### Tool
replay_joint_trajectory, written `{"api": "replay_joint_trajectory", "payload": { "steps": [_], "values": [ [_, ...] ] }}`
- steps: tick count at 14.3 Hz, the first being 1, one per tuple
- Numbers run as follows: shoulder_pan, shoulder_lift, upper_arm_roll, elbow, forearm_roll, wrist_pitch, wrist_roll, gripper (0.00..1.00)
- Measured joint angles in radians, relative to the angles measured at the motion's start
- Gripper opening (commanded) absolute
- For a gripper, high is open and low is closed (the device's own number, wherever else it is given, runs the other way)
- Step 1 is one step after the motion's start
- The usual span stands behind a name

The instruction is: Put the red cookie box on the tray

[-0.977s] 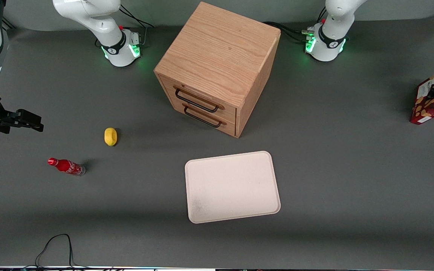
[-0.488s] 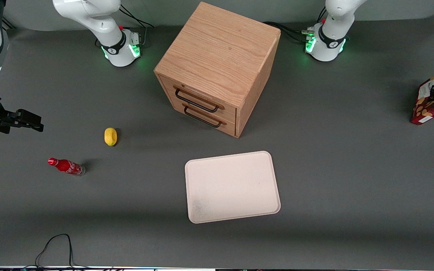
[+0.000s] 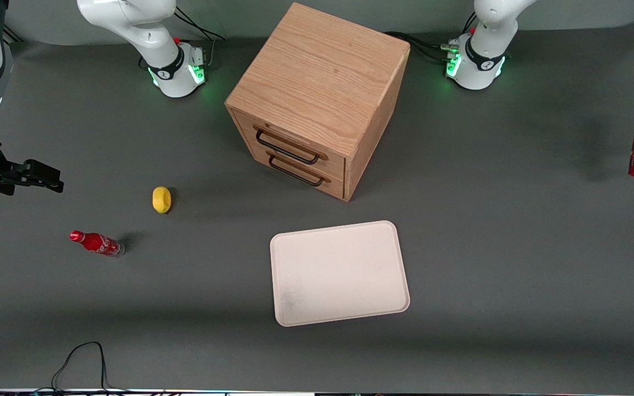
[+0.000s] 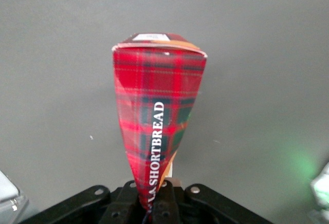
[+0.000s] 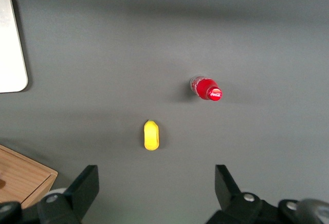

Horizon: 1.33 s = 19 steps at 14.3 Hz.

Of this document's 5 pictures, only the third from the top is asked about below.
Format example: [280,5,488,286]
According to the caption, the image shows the pale pink plastic tray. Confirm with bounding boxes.
[270,220,411,328]

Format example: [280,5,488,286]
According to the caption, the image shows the black right arm base cables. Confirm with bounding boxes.
[174,7,226,69]

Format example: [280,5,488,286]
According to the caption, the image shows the thin black looped cable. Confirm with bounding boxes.
[51,341,130,394]

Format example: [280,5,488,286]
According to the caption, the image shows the yellow lemon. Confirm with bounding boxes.
[152,186,172,214]

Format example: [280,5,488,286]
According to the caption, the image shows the longer black drawer handle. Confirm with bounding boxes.
[254,125,329,166]

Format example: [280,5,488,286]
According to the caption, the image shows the shorter black drawer handle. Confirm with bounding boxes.
[266,150,332,188]

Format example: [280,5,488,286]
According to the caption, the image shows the black arm base cables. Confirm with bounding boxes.
[174,7,226,69]
[386,31,455,64]

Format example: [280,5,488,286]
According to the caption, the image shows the wooden drawer with shorter handle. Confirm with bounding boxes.
[242,144,346,200]

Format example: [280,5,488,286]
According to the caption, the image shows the wooden drawer with longer handle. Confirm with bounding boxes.
[231,108,347,178]

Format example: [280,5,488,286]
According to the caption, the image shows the black left arm base cables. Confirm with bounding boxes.
[386,31,455,64]

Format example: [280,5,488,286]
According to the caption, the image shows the dark grey table mat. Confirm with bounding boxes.
[0,21,634,392]

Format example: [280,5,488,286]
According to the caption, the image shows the wooden drawer cabinet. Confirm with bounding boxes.
[225,2,411,202]

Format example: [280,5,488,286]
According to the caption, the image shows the red cola bottle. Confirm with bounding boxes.
[69,230,125,258]

